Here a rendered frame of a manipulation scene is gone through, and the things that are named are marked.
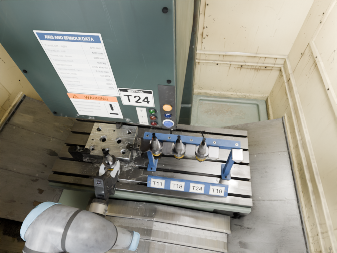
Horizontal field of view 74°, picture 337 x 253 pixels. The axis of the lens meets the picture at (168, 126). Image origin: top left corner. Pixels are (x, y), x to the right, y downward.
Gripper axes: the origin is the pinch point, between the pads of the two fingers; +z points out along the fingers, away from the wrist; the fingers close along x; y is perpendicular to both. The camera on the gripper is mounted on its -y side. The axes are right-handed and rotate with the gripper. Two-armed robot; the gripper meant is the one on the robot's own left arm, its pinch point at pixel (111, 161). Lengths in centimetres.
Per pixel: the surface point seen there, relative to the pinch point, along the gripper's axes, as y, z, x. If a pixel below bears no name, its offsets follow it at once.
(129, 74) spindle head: -58, -1, 20
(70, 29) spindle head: -70, -1, 9
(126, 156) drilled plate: 19.4, 12.7, 0.5
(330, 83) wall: -19, 43, 100
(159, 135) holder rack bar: -4.3, 14.5, 21.6
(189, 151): -3.3, 7.8, 36.8
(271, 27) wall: -11, 101, 82
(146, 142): -3.2, 10.3, 15.7
